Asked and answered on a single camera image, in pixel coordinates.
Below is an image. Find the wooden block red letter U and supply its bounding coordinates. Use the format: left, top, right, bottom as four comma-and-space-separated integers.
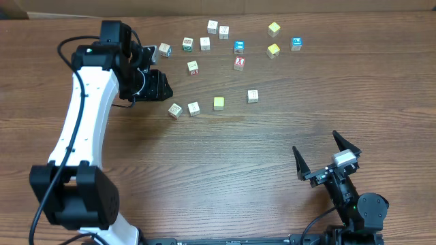
168, 103, 183, 119

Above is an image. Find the wooden block blue letter P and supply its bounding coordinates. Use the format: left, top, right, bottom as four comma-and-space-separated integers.
291, 37, 302, 51

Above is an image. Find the wooden block car picture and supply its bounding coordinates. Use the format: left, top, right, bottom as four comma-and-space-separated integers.
158, 43, 172, 58

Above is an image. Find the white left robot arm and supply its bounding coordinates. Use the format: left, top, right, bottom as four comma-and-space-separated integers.
29, 20, 173, 244

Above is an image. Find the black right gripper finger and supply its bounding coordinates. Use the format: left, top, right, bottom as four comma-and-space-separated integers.
332, 130, 362, 156
292, 146, 311, 180

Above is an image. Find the wooden block yellow top near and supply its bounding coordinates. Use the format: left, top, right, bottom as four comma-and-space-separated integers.
266, 44, 280, 59

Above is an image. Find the wooden block green letter B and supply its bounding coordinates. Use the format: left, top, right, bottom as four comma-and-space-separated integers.
182, 37, 193, 52

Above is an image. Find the wooden block blue side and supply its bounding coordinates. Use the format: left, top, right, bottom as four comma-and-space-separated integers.
200, 37, 211, 51

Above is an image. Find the wooden block umbrella picture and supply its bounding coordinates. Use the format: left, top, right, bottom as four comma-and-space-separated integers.
219, 25, 229, 39

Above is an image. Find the wooden block red number 13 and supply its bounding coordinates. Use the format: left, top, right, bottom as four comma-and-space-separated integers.
187, 61, 199, 76

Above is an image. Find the wooden block blue top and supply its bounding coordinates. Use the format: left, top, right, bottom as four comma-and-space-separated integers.
234, 40, 245, 54

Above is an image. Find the wooden block red top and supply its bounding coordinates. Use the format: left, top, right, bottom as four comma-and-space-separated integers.
234, 56, 246, 71

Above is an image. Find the cardboard backdrop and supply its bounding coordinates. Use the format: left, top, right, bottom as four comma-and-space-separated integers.
0, 0, 436, 20

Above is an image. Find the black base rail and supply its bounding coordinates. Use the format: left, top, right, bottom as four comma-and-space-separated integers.
146, 233, 386, 245

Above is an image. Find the plain wooden block far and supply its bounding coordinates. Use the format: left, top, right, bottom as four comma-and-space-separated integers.
207, 20, 219, 35

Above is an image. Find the wooden block yellow top far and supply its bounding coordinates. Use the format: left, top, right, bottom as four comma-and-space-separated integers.
268, 22, 281, 37

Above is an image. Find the wooden block blue letter H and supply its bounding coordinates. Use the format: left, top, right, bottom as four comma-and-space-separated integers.
188, 101, 200, 116

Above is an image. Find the wooden block yellow letter S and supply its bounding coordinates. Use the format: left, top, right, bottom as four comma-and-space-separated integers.
213, 97, 225, 111

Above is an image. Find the wooden block letter T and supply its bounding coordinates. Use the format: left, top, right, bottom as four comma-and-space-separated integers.
247, 90, 259, 103

